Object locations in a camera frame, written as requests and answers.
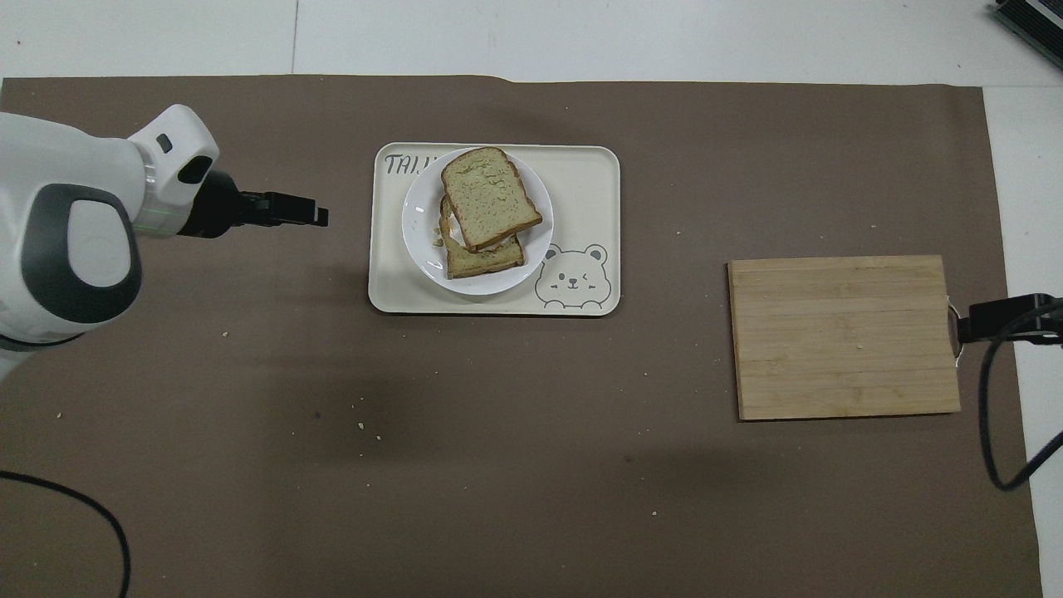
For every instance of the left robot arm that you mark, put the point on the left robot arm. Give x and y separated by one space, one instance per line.
50 158

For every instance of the wooden cutting board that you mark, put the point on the wooden cutting board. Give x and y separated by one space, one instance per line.
839 340

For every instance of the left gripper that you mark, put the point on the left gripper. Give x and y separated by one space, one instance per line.
214 208

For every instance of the black stand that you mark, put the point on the black stand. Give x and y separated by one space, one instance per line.
1034 18

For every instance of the white round plate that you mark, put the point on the white round plate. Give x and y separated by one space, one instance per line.
423 241

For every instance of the cream tray with bear print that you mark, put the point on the cream tray with bear print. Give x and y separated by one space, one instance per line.
581 191

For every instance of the toasted bread slice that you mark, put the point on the toasted bread slice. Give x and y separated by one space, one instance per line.
482 262
488 195

